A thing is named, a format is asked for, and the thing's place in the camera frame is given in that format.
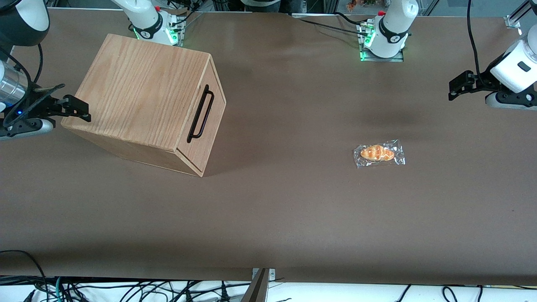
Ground black metal drawer handle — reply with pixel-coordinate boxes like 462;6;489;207
187;85;215;144

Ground light wooden drawer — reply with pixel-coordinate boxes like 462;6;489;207
176;55;227;174

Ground light wooden cabinet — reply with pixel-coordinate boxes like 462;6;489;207
61;34;227;177

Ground bread roll in clear wrapper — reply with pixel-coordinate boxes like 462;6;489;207
353;139;406;169

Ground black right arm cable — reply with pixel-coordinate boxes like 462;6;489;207
0;42;44;122

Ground left wrist camera grey black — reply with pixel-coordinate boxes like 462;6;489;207
485;90;537;110

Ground wrist camera grey black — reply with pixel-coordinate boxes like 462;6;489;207
485;90;537;110
0;119;55;141

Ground right wrist camera grey black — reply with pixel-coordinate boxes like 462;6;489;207
0;119;55;141

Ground aluminium profile rail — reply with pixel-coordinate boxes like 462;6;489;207
506;0;537;29

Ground thin black table cable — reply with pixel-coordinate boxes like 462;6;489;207
299;19;365;35

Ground black looped floor cable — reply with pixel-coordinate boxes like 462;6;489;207
0;250;47;302

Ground dark brown mount bar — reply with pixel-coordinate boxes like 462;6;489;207
240;268;270;302

